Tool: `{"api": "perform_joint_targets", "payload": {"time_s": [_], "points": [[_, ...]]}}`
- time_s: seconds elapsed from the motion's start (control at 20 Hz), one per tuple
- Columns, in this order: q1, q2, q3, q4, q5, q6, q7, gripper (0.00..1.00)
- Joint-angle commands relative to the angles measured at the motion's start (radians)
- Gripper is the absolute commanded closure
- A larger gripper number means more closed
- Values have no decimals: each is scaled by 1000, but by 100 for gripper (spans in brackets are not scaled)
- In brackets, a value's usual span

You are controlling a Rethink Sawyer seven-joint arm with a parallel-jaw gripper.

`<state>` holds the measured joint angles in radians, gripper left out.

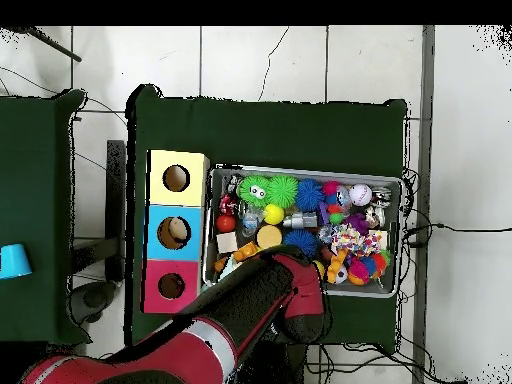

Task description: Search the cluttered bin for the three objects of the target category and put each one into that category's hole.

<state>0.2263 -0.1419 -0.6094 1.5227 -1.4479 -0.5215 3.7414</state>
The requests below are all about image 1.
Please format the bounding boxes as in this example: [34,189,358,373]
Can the small wooden cube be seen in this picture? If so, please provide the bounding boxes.
[215,231,240,255]

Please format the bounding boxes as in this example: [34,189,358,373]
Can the blue spiky ball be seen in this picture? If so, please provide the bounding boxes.
[283,229,320,259]
[294,178,326,213]

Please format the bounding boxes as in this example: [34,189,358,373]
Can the green covered side table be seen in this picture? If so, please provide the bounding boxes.
[0,89,88,347]

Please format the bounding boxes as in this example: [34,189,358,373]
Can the white baseball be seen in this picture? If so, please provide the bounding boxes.
[348,183,373,208]

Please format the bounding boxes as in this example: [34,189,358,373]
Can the dark green table cloth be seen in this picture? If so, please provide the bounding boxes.
[125,83,409,349]

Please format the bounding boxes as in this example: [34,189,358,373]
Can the round orange disc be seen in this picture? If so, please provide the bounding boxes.
[255,223,284,250]

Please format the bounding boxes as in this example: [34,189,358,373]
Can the green furry googly-eyed toy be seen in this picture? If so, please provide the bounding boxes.
[239,174,271,207]

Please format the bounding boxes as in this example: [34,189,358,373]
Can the small yellow ball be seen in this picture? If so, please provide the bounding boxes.
[263,203,286,226]

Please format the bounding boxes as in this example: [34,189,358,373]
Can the orange toy building blocks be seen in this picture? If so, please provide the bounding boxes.
[214,242,261,273]

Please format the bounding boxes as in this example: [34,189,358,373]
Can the black upright panel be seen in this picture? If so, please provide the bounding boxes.
[103,139,128,282]

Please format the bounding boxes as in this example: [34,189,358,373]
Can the shallow clear mesh bin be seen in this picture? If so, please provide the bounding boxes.
[203,163,404,299]

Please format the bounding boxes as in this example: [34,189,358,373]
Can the black rod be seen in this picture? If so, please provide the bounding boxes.
[0,26,83,63]

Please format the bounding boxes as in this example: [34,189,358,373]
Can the black cable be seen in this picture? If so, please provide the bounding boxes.
[403,222,512,243]

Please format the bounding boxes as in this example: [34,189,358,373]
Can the grey stand base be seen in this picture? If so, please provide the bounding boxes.
[70,238,121,325]

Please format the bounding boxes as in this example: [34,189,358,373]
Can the wooden box with three holes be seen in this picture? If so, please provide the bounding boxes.
[142,148,211,316]

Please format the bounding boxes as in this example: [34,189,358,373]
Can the green spiky ball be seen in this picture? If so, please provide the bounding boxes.
[266,174,300,209]

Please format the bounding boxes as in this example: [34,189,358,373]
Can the small red ball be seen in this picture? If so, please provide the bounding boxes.
[216,213,237,234]

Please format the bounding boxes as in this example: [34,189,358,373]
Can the light blue cup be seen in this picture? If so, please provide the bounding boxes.
[0,243,34,281]

